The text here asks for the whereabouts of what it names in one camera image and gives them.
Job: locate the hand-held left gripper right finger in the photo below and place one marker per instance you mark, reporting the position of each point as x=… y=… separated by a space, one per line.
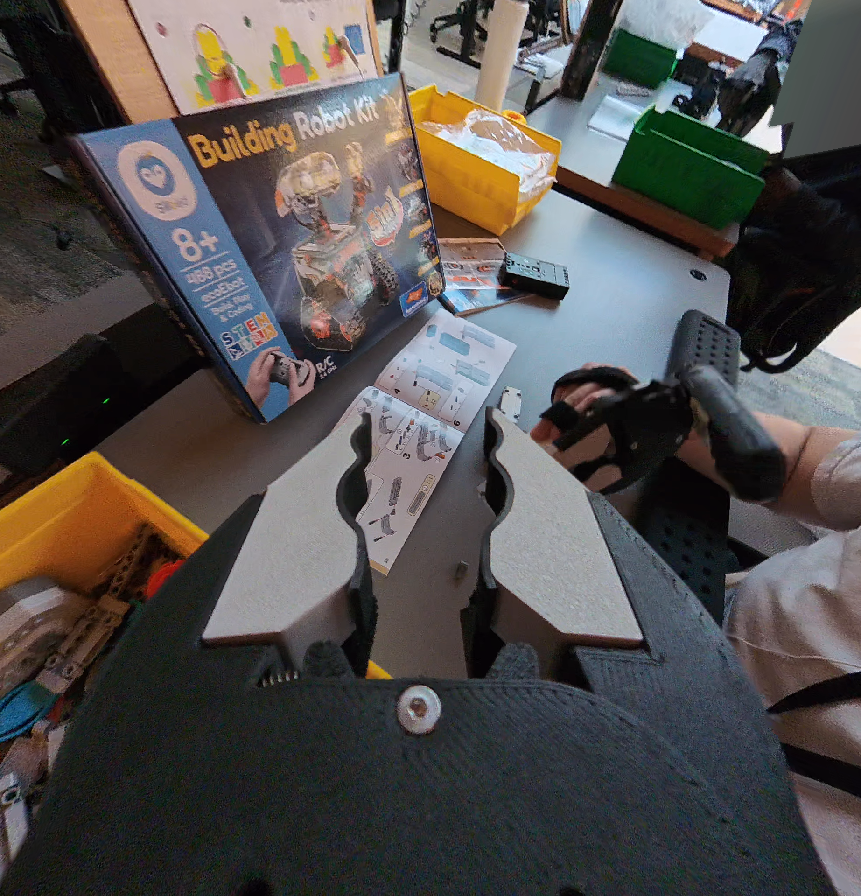
x=563 y=560

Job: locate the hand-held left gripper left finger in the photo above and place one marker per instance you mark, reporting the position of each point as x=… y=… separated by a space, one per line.
x=290 y=560

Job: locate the grey assembled beam piece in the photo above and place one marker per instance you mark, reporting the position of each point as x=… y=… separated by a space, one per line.
x=512 y=406

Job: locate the building pieces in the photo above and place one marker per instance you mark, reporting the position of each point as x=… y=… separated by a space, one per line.
x=122 y=567

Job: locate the yellow storage bin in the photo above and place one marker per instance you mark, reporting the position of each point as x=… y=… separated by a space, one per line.
x=66 y=511
x=465 y=182

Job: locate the grey rectangular panel piece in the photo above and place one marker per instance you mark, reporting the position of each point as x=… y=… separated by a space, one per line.
x=3 y=819

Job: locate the person's right forearm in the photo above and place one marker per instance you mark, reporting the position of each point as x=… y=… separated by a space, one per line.
x=808 y=455

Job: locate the grey desk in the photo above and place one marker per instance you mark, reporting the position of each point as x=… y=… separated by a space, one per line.
x=612 y=315

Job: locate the person's right hand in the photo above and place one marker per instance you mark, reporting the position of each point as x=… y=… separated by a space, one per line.
x=577 y=406

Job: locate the black perforated chair armrest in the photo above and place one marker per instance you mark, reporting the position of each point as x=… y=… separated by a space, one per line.
x=682 y=546

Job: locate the black electronic box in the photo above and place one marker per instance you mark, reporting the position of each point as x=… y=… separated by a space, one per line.
x=535 y=275

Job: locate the open instruction booklet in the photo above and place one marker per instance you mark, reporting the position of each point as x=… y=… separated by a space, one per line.
x=430 y=392

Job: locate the black office chair back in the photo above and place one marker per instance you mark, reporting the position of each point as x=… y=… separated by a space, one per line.
x=801 y=266

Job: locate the black office chair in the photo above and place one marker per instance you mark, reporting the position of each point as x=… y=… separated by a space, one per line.
x=801 y=266
x=458 y=35

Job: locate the colourful folded leaflet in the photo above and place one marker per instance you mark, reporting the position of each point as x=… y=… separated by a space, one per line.
x=465 y=273

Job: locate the green bin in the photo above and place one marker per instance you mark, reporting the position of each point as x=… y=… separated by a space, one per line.
x=640 y=59
x=682 y=175

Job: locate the grey white controller block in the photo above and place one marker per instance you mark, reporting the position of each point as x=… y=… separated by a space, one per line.
x=24 y=623

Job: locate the grey neighbouring table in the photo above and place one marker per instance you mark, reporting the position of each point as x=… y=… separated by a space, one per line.
x=584 y=147

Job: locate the black device with green light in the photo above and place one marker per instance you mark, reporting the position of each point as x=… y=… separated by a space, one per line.
x=52 y=399

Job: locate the blue leaf-shaped plastic piece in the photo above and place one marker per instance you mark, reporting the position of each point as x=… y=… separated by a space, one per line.
x=17 y=714

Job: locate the blue robot kit box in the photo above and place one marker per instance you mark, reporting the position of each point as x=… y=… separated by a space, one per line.
x=297 y=245

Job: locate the clear plastic bags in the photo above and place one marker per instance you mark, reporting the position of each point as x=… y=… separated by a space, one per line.
x=500 y=147

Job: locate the white water bottle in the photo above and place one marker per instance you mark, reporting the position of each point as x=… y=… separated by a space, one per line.
x=500 y=56

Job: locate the white printed instruction sheet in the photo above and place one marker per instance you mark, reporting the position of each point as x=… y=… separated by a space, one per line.
x=276 y=28

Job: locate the dark post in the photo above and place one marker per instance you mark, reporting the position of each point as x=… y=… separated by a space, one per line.
x=588 y=49

